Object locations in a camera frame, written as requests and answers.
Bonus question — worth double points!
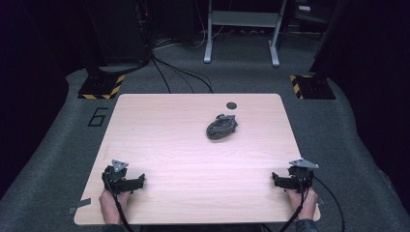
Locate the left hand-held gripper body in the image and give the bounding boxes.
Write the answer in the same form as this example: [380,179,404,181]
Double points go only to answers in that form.
[102,159,130,195]

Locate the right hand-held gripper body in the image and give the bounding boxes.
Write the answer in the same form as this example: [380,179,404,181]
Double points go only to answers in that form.
[288,158,320,193]

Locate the grey towel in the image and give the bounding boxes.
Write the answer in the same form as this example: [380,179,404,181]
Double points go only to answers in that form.
[205,113,239,141]

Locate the person's right hand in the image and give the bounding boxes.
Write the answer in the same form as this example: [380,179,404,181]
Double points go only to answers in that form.
[284,188,318,221]

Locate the person's left hand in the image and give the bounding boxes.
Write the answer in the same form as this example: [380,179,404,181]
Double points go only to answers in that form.
[99,188,132,225]

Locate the black cabinet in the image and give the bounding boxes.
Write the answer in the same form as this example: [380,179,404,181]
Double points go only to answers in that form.
[86,0,153,66]

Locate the left hand-held gripper black cable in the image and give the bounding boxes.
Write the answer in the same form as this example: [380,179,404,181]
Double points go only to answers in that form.
[104,175,135,232]

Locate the hand-held gripper black cable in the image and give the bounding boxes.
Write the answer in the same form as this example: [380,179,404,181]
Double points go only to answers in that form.
[104,175,135,232]
[278,180,311,232]

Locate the right hand-held gripper black cable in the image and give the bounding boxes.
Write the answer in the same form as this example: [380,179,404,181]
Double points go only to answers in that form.
[278,180,311,232]

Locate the black yellow striped base plate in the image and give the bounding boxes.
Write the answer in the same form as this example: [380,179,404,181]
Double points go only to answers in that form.
[288,73,337,101]
[77,73,126,101]

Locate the black floor cables bundle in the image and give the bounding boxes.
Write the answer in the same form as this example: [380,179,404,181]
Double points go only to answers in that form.
[150,55,215,95]

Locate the dark stand post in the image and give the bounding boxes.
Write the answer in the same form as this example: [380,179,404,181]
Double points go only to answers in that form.
[309,0,347,77]
[80,0,107,78]

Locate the white floor cables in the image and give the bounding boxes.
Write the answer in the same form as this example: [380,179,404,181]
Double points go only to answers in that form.
[153,0,226,51]

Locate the white metal stand frame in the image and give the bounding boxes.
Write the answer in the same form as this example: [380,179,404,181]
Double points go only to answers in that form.
[203,0,288,68]

